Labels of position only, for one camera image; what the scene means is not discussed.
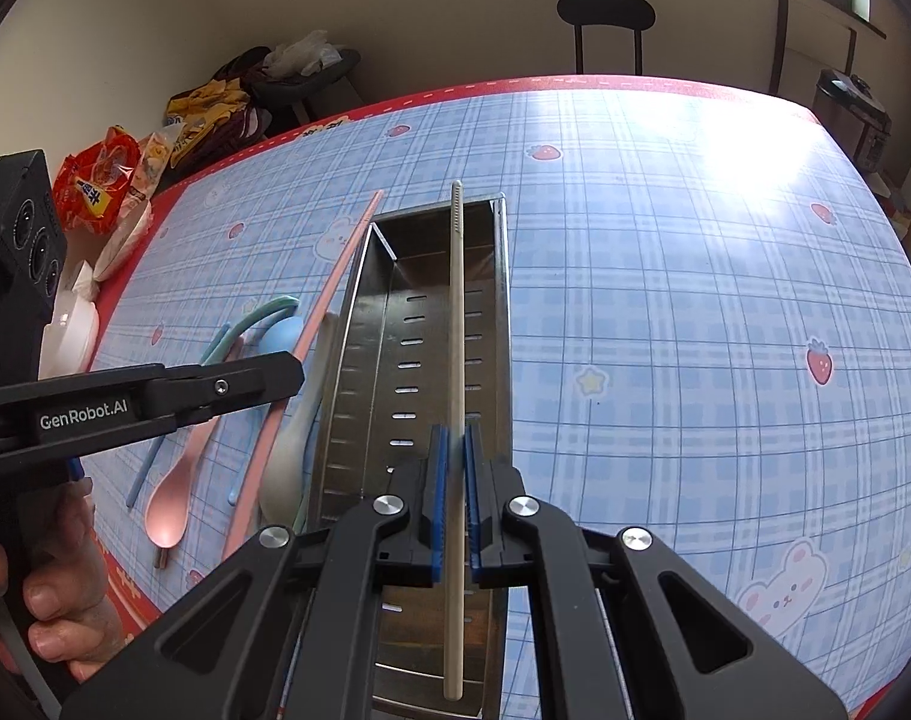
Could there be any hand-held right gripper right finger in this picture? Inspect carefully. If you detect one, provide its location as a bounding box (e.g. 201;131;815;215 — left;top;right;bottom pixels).
463;424;850;720

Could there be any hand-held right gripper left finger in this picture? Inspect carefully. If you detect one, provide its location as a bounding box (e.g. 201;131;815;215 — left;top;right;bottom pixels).
61;424;457;720

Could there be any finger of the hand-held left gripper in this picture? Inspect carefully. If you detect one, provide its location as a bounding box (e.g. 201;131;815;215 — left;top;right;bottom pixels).
146;355;307;425
155;403;227;442

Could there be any green spoon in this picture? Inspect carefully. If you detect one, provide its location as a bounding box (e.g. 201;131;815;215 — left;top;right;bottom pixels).
200;295;302;376

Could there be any beige spoon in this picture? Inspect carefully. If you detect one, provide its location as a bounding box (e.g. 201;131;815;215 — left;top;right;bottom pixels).
259;311;340;530

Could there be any pink spoon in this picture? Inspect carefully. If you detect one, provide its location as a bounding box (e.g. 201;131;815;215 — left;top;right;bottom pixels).
144;416;224;550

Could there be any pink chopstick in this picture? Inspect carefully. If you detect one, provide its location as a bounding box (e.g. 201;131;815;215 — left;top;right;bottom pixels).
221;190;386;562

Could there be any beige chopstick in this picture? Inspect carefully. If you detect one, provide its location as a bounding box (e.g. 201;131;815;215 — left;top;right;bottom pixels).
442;180;468;702

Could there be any stainless steel utensil tray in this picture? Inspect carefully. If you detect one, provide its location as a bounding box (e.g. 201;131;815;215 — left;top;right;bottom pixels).
304;193;518;720

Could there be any person's left hand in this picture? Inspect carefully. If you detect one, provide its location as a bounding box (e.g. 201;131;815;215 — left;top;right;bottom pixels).
0;493;128;662

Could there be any white tissue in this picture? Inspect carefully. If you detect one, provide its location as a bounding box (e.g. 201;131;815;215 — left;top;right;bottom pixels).
65;259;100;301

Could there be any red snack bag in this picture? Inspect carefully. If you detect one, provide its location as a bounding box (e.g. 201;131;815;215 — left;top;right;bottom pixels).
52;126;142;233

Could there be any plain white bowl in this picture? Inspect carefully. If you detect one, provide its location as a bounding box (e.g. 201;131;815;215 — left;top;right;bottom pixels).
39;292;100;380

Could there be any clear snack bag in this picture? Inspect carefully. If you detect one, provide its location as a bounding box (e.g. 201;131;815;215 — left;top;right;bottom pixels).
129;124;179;200

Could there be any yellow snack bag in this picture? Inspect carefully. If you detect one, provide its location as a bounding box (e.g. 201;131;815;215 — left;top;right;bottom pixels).
163;79;250;166

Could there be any blue plaid tablecloth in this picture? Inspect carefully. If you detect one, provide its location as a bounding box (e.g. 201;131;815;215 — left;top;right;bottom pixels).
88;75;911;720

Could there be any dark maroon bag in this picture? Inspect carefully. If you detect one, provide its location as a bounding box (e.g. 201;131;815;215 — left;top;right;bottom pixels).
200;45;277;151

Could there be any dark stool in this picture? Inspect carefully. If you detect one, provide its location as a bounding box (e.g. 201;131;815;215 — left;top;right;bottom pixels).
253;49;362;125

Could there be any white plastic bag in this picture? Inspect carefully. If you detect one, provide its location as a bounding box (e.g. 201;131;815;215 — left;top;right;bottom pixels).
264;30;340;77

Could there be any black round-back chair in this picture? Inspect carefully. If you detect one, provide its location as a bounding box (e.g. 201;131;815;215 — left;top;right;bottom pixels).
556;0;658;76

